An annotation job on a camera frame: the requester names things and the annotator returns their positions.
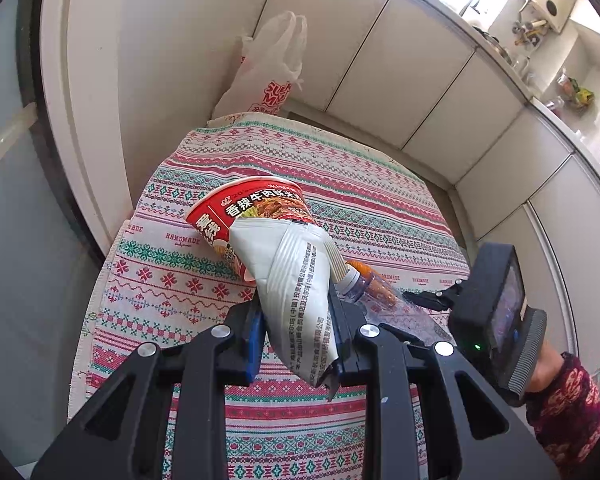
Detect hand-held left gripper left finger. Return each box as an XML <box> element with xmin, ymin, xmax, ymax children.
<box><xmin>30</xmin><ymin>302</ymin><xmax>268</xmax><ymax>480</ymax></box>

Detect white wall box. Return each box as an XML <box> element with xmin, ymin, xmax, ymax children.
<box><xmin>522</xmin><ymin>0</ymin><xmax>576</xmax><ymax>31</ymax></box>

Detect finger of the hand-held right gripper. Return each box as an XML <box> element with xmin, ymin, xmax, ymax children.
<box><xmin>402</xmin><ymin>282</ymin><xmax>463</xmax><ymax>312</ymax></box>

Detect person's right forearm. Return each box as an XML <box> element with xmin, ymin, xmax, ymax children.
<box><xmin>525</xmin><ymin>345</ymin><xmax>600</xmax><ymax>467</ymax></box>

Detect white kitchen countertop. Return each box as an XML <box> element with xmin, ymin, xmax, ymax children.
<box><xmin>395</xmin><ymin>0</ymin><xmax>600</xmax><ymax>161</ymax></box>

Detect red instant noodle cup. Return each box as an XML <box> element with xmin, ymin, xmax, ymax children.
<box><xmin>184</xmin><ymin>176</ymin><xmax>317</xmax><ymax>281</ymax></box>

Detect green packet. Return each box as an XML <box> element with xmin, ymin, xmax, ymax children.
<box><xmin>567</xmin><ymin>77</ymin><xmax>596</xmax><ymax>108</ymax></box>

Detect glass door with dark frame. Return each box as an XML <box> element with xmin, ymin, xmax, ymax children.
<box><xmin>0</xmin><ymin>0</ymin><xmax>106</xmax><ymax>466</ymax></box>

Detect clear plastic bottle orange label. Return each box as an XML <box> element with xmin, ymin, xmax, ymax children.
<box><xmin>332</xmin><ymin>260</ymin><xmax>458</xmax><ymax>348</ymax></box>

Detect white snack packet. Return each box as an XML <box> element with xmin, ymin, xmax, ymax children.
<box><xmin>228</xmin><ymin>220</ymin><xmax>342</xmax><ymax>388</ymax></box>

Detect red green patterned tablecloth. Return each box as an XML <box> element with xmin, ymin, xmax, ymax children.
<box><xmin>70</xmin><ymin>110</ymin><xmax>473</xmax><ymax>480</ymax></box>

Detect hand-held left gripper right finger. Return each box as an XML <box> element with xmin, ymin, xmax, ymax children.
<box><xmin>327</xmin><ymin>285</ymin><xmax>561</xmax><ymax>480</ymax></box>

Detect white plastic bag red print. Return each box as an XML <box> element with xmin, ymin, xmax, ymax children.
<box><xmin>212</xmin><ymin>10</ymin><xmax>308</xmax><ymax>118</ymax></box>

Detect metal pot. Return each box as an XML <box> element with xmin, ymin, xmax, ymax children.
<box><xmin>472</xmin><ymin>25</ymin><xmax>511</xmax><ymax>61</ymax></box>

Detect row of white cabinet doors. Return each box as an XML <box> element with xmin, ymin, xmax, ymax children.
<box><xmin>250</xmin><ymin>0</ymin><xmax>600</xmax><ymax>386</ymax></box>

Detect metal faucet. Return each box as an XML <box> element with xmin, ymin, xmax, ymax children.
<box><xmin>512</xmin><ymin>0</ymin><xmax>551</xmax><ymax>46</ymax></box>

